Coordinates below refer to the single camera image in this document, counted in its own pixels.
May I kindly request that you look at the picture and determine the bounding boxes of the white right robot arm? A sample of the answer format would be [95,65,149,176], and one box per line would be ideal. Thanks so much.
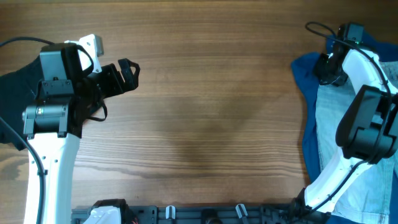
[290,22,397,218]

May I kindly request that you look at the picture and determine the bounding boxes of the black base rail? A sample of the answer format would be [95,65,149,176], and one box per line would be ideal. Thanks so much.
[70,203,327,224]

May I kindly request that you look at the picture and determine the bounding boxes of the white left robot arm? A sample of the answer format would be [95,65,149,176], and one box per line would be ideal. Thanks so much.
[22,43,140,223]

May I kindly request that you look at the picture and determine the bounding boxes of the blue shirt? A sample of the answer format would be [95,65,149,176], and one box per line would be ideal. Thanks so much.
[291,33,397,223]

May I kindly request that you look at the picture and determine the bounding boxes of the black garment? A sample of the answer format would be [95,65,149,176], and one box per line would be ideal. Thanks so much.
[0,55,105,152]

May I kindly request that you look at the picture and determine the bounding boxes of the left arm base joint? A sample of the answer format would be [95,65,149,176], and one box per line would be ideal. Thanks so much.
[84,199,139,224]

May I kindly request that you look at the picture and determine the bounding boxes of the light blue denim shorts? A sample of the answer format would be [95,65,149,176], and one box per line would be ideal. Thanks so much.
[314,60,398,224]

